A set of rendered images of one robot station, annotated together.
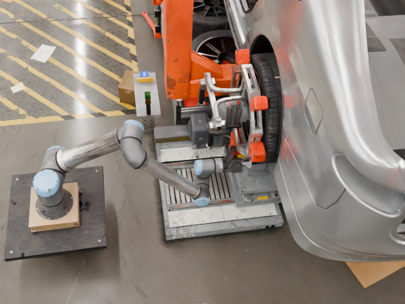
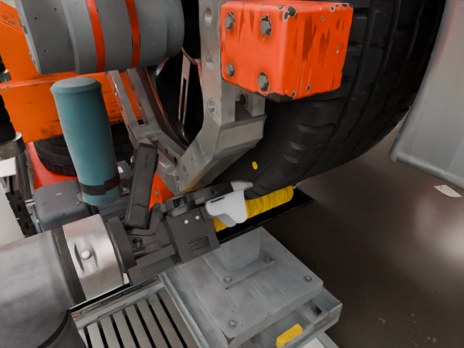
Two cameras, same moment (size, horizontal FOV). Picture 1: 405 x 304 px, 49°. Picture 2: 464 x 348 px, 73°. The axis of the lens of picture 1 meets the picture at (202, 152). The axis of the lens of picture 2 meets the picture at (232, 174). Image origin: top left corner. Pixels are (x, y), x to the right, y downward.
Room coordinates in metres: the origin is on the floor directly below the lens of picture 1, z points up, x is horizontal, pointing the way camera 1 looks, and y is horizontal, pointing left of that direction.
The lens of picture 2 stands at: (1.26, -0.17, 0.90)
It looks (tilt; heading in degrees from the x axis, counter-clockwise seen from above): 31 degrees down; 340
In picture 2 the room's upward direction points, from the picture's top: straight up
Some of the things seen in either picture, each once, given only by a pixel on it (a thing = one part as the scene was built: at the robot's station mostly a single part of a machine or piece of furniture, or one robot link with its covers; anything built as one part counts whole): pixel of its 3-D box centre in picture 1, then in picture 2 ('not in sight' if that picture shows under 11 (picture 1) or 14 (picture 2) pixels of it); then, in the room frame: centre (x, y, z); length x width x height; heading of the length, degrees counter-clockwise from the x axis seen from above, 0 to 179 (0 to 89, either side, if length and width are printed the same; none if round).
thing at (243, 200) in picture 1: (254, 172); (235, 279); (1.87, -0.40, 0.13); 0.50 x 0.36 x 0.10; 13
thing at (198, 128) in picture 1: (216, 132); (119, 219); (2.12, -0.09, 0.26); 0.42 x 0.18 x 0.35; 103
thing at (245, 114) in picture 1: (232, 111); (102, 21); (1.81, -0.16, 0.85); 0.21 x 0.14 x 0.14; 103
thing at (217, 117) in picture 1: (231, 104); not in sight; (1.71, -0.13, 1.03); 0.19 x 0.18 x 0.11; 103
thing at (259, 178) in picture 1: (258, 158); (235, 231); (1.87, -0.40, 0.32); 0.40 x 0.30 x 0.28; 13
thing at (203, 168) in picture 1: (204, 166); (13, 288); (1.55, -0.02, 0.62); 0.12 x 0.09 x 0.10; 103
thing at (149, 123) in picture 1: (147, 111); not in sight; (2.29, 0.46, 0.21); 0.10 x 0.10 x 0.42; 13
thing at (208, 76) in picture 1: (224, 78); not in sight; (1.90, -0.09, 1.03); 0.19 x 0.18 x 0.11; 103
